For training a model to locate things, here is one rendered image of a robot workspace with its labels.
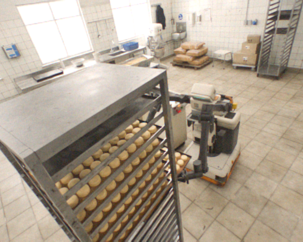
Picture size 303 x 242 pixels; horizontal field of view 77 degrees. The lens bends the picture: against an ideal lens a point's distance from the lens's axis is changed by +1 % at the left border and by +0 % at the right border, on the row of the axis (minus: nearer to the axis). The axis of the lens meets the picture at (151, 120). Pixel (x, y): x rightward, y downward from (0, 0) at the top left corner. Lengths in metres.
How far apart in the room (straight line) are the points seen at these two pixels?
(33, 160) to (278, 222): 2.36
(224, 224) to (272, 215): 0.51
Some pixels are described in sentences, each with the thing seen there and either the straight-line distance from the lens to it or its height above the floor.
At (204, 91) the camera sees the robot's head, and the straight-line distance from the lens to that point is 1.88.
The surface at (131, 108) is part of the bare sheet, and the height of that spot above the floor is 1.67.
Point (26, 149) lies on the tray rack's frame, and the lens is 0.60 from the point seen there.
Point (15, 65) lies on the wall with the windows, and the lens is 5.47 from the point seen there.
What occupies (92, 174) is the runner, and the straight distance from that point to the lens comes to 0.76.
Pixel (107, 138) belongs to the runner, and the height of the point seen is 1.68.
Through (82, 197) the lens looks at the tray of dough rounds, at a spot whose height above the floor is 1.49.
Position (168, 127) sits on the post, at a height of 1.51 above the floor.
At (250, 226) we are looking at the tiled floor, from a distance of 2.45.
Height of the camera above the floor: 2.11
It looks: 33 degrees down
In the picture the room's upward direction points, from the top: 10 degrees counter-clockwise
